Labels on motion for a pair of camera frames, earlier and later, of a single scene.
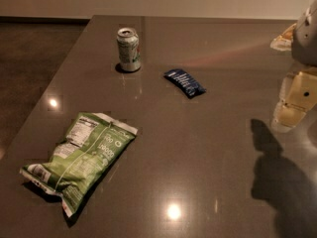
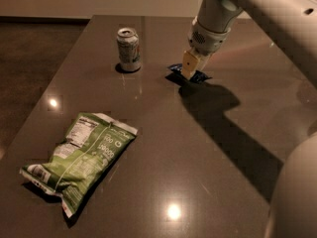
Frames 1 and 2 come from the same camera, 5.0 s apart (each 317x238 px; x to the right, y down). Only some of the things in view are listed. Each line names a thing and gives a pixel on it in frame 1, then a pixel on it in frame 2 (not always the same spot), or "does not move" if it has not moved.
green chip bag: [92, 145] does not move
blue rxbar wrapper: [185, 82] → [175, 72]
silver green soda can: [128, 42] does not move
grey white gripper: [307, 39] → [207, 41]
